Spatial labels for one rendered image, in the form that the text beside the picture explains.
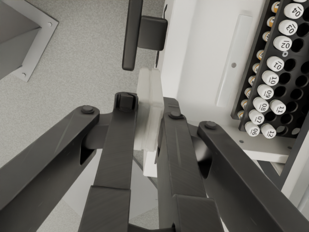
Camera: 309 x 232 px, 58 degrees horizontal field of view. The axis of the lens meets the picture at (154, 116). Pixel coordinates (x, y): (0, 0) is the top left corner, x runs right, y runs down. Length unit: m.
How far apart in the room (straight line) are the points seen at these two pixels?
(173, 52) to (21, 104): 1.19
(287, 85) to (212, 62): 0.09
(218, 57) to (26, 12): 0.99
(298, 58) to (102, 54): 0.99
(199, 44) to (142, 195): 1.24
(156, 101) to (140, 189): 1.35
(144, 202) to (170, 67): 1.34
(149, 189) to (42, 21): 0.92
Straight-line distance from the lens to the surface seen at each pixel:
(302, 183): 0.31
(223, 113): 0.38
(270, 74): 0.29
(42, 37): 1.24
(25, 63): 1.29
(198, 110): 0.37
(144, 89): 0.17
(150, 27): 0.25
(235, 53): 0.34
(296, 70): 0.31
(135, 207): 1.57
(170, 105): 0.17
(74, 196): 1.56
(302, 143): 0.31
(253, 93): 0.30
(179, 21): 0.24
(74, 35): 1.22
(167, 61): 0.24
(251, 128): 0.31
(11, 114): 1.44
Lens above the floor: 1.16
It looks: 64 degrees down
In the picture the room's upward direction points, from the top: 177 degrees clockwise
